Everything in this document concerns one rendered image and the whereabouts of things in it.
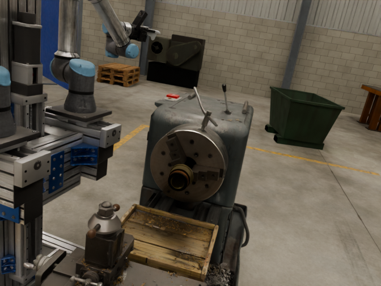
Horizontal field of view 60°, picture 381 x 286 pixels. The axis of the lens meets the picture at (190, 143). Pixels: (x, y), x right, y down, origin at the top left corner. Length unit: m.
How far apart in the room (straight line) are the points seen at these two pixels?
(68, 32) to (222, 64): 9.80
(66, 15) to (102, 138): 0.59
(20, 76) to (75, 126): 0.34
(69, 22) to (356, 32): 10.50
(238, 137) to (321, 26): 10.13
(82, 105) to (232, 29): 9.88
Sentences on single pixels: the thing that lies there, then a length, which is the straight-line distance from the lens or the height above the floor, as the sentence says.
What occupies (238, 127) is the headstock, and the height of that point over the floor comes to 1.24.
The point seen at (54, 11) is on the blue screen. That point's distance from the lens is 7.22.
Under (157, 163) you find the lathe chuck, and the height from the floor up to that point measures 1.07.
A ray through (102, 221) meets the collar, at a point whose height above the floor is 1.15.
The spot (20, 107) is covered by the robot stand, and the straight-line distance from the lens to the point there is 1.50.
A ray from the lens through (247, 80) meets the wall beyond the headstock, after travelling 11.33.
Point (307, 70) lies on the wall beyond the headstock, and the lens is 11.42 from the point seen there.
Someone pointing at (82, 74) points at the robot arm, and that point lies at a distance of 1.61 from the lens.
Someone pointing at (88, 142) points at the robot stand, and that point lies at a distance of 1.63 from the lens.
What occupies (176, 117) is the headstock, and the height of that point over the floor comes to 1.23.
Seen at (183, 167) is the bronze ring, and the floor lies 1.12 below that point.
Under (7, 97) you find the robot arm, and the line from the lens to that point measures 1.28.
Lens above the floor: 1.59
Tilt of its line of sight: 18 degrees down
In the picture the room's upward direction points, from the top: 10 degrees clockwise
